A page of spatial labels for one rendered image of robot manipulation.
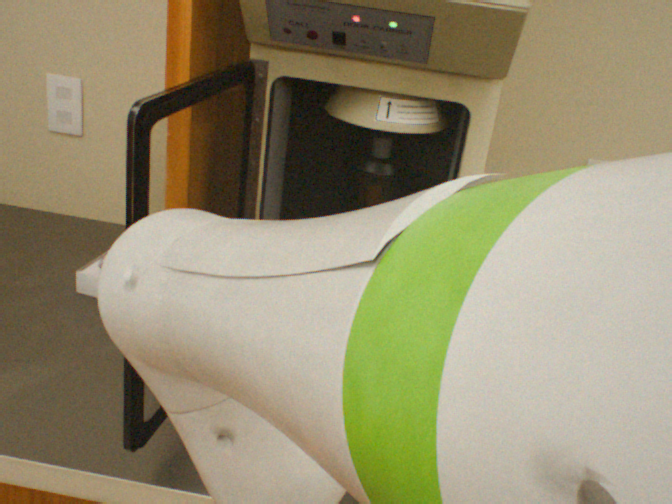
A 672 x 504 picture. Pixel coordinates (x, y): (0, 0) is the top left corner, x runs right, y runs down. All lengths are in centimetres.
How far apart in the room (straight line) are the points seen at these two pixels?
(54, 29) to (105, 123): 19
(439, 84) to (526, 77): 46
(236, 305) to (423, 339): 14
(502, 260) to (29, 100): 151
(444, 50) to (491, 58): 5
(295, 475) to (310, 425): 27
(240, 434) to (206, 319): 17
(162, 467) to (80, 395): 18
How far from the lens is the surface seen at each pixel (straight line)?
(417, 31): 89
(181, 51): 93
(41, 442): 101
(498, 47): 90
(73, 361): 116
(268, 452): 49
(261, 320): 26
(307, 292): 23
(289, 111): 114
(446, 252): 17
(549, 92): 143
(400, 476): 18
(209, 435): 49
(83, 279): 131
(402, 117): 101
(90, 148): 161
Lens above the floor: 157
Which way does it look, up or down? 24 degrees down
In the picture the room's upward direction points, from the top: 8 degrees clockwise
